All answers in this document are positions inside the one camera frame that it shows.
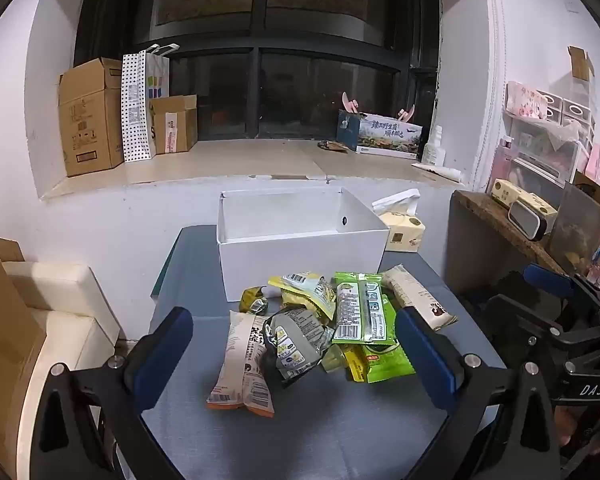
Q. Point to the blue table cloth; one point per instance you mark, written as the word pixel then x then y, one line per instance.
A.
pixel 300 435

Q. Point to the dark window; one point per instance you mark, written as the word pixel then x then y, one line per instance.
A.
pixel 280 35

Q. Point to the green packet with white strip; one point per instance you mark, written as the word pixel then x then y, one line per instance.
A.
pixel 362 305

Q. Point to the pink floral pouch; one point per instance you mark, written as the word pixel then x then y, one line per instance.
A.
pixel 525 100

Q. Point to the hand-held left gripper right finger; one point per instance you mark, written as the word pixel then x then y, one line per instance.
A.
pixel 427 360

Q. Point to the cardboard piece on wall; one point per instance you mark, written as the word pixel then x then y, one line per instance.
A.
pixel 580 62

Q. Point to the white tube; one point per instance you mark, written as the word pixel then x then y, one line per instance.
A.
pixel 437 171

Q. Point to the small yellow sachet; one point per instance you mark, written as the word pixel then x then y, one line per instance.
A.
pixel 356 365

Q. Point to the beige long snack packet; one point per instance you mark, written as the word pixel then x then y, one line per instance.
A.
pixel 240 360

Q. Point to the pink clip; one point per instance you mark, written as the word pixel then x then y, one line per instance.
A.
pixel 351 102
pixel 406 113

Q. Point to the tall cardboard panel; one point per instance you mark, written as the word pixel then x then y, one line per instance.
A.
pixel 0 360

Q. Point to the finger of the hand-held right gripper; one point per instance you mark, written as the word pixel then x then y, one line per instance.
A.
pixel 520 317
pixel 547 280

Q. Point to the yellow snack packet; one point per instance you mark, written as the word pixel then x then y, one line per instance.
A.
pixel 307 290

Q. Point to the white bottle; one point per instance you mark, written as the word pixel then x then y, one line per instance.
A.
pixel 434 147

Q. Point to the white cardboard box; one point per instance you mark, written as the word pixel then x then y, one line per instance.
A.
pixel 300 255

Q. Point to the brown wrapper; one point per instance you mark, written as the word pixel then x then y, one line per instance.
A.
pixel 332 146

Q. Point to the cream snack bar packet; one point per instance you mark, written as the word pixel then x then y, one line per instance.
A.
pixel 415 292

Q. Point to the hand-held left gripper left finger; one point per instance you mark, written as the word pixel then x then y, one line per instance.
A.
pixel 162 360

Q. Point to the clear plastic storage drawers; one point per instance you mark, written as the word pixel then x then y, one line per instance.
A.
pixel 540 160

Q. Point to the white mini drawer organizer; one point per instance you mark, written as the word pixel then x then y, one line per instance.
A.
pixel 572 110

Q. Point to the green snack packet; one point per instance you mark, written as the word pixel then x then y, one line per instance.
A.
pixel 387 360

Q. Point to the large cardboard box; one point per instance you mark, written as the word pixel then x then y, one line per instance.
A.
pixel 87 120

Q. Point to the small cardboard box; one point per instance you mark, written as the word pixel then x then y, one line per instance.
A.
pixel 175 125

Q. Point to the pink bottle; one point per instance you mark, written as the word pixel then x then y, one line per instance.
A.
pixel 505 160

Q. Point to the side desk with wooden top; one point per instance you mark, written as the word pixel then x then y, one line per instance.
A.
pixel 485 240

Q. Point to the yellow tissue pack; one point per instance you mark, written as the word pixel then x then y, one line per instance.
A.
pixel 405 232

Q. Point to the cream leather stool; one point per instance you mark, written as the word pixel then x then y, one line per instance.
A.
pixel 55 305

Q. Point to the printed tissue box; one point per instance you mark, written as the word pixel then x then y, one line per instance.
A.
pixel 380 135

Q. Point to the gold candy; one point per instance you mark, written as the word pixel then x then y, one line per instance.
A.
pixel 252 300

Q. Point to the grey snack packet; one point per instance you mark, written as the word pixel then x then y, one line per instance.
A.
pixel 295 345

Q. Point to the grey transparent board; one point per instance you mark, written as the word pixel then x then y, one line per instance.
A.
pixel 577 225

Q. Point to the polka dot paper bag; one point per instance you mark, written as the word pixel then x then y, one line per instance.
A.
pixel 137 110

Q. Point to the yellow tissue box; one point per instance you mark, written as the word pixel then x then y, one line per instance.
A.
pixel 525 195

